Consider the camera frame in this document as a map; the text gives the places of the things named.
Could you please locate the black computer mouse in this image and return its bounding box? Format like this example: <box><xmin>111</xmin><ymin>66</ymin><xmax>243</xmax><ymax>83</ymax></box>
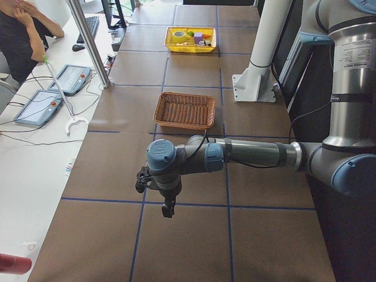
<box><xmin>72</xmin><ymin>44</ymin><xmax>85</xmax><ymax>52</ymax></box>

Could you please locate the near teach pendant tablet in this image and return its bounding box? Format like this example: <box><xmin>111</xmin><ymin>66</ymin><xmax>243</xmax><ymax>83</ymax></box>
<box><xmin>14</xmin><ymin>90</ymin><xmax>62</xmax><ymax>126</ymax></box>

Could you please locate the black keyboard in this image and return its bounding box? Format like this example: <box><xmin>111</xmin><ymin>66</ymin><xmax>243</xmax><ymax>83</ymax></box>
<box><xmin>76</xmin><ymin>16</ymin><xmax>100</xmax><ymax>44</ymax></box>

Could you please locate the aluminium frame post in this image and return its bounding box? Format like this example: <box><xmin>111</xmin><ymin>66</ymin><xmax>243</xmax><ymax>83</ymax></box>
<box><xmin>67</xmin><ymin>0</ymin><xmax>110</xmax><ymax>88</ymax></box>

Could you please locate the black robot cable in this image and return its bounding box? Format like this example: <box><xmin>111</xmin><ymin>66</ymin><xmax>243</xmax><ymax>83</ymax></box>
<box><xmin>184</xmin><ymin>129</ymin><xmax>333</xmax><ymax>170</ymax></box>

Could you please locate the teach pendant tablet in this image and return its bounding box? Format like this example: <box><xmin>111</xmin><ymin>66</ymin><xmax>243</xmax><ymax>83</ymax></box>
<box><xmin>14</xmin><ymin>90</ymin><xmax>62</xmax><ymax>126</ymax></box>
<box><xmin>57</xmin><ymin>65</ymin><xmax>91</xmax><ymax>96</ymax></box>

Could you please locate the yellow plastic basket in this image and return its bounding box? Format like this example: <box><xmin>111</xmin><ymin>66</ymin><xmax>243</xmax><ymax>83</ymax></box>
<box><xmin>164</xmin><ymin>26</ymin><xmax>217</xmax><ymax>53</ymax></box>

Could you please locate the brown wicker basket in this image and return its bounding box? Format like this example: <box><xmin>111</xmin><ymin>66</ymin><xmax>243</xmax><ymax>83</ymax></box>
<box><xmin>153</xmin><ymin>92</ymin><xmax>216</xmax><ymax>130</ymax></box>

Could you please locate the black monitor stand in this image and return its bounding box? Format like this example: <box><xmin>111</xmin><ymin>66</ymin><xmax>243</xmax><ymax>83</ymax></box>
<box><xmin>101</xmin><ymin>0</ymin><xmax>127</xmax><ymax>30</ymax></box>

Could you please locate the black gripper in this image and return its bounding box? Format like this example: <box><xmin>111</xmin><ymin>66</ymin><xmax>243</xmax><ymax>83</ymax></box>
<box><xmin>159</xmin><ymin>184</ymin><xmax>182</xmax><ymax>218</ymax></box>

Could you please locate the purple cube block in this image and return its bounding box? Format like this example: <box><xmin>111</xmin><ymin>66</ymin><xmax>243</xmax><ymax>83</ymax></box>
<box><xmin>193</xmin><ymin>32</ymin><xmax>203</xmax><ymax>45</ymax></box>

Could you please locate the white reacher grabber stick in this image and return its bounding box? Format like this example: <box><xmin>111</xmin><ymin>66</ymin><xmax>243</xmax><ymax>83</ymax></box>
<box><xmin>42</xmin><ymin>55</ymin><xmax>89</xmax><ymax>136</ymax></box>

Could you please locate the red cylinder object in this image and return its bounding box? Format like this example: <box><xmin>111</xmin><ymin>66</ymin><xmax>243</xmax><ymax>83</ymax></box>
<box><xmin>0</xmin><ymin>253</ymin><xmax>32</xmax><ymax>275</ymax></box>

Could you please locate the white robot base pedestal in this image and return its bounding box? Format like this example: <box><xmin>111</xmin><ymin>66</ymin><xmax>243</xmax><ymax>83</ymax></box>
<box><xmin>232</xmin><ymin>0</ymin><xmax>293</xmax><ymax>103</ymax></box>

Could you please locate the person in black shirt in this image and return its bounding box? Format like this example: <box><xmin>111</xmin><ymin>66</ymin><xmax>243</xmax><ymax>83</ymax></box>
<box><xmin>1</xmin><ymin>1</ymin><xmax>65</xmax><ymax>84</ymax></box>

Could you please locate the yellow tape roll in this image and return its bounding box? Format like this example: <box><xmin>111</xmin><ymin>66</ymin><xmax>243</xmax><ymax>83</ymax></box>
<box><xmin>172</xmin><ymin>31</ymin><xmax>186</xmax><ymax>44</ymax></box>

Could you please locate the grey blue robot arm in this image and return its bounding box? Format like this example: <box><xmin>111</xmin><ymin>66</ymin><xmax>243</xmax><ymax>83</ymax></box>
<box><xmin>135</xmin><ymin>1</ymin><xmax>375</xmax><ymax>217</ymax></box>

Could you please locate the far teach pendant tablet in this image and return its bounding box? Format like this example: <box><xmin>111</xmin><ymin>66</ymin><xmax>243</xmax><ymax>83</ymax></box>
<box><xmin>57</xmin><ymin>65</ymin><xmax>91</xmax><ymax>96</ymax></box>

